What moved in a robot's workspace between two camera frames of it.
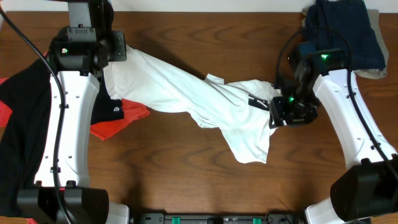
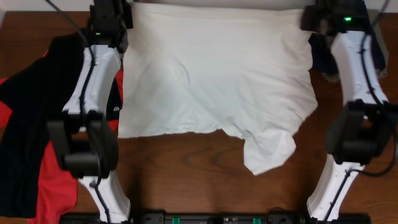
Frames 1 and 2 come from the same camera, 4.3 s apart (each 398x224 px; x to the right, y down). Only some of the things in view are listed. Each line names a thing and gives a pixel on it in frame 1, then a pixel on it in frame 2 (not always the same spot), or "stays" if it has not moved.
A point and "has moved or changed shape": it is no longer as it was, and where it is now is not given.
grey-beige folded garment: x=378 y=73 stays
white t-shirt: x=146 y=80 has moved or changed shape
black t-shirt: x=27 y=96 stays
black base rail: x=217 y=218 stays
